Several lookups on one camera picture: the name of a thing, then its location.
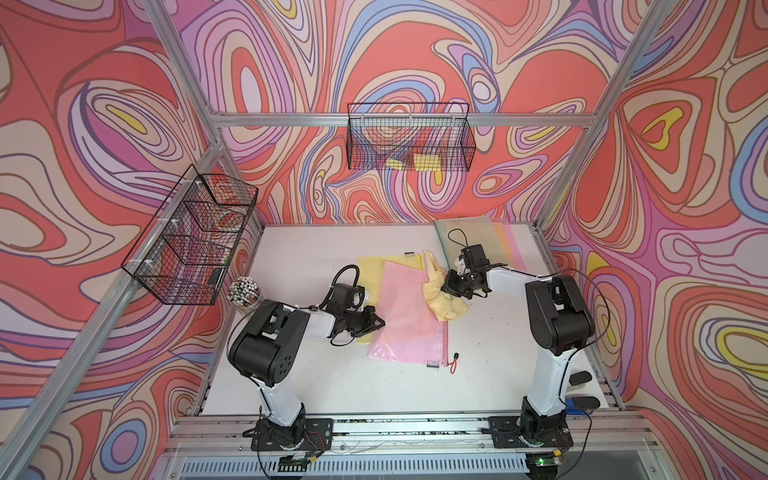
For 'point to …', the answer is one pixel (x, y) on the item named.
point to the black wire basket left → (184, 253)
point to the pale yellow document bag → (370, 274)
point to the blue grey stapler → (572, 409)
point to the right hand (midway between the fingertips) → (442, 294)
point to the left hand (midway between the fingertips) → (387, 325)
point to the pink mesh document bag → (515, 252)
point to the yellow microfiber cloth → (444, 307)
